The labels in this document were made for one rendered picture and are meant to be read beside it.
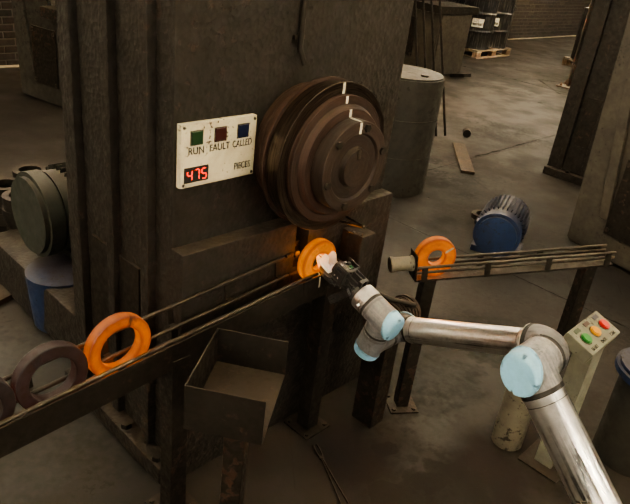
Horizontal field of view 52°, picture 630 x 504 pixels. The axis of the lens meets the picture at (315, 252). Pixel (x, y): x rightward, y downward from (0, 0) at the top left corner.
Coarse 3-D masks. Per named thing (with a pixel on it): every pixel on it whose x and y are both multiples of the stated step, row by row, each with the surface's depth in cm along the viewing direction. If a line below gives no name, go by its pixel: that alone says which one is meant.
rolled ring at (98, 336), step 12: (120, 312) 167; (108, 324) 163; (120, 324) 165; (132, 324) 168; (144, 324) 171; (96, 336) 161; (108, 336) 164; (144, 336) 173; (84, 348) 163; (96, 348) 162; (132, 348) 175; (144, 348) 175; (96, 360) 164; (120, 360) 173; (96, 372) 165
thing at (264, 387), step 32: (224, 352) 181; (256, 352) 180; (192, 384) 161; (224, 384) 176; (256, 384) 177; (192, 416) 159; (224, 416) 157; (256, 416) 156; (224, 448) 179; (224, 480) 184
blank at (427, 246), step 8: (424, 240) 236; (432, 240) 234; (440, 240) 234; (448, 240) 236; (416, 248) 237; (424, 248) 234; (432, 248) 235; (440, 248) 236; (448, 248) 236; (424, 256) 236; (448, 256) 238; (424, 264) 238; (432, 264) 239; (440, 264) 239
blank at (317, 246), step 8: (312, 240) 214; (320, 240) 214; (304, 248) 213; (312, 248) 211; (320, 248) 214; (328, 248) 217; (304, 256) 211; (312, 256) 213; (304, 264) 212; (312, 264) 214; (304, 272) 213; (312, 272) 216
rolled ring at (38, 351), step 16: (32, 352) 152; (48, 352) 153; (64, 352) 156; (80, 352) 160; (16, 368) 151; (32, 368) 151; (80, 368) 161; (16, 384) 150; (64, 384) 163; (16, 400) 154; (32, 400) 155
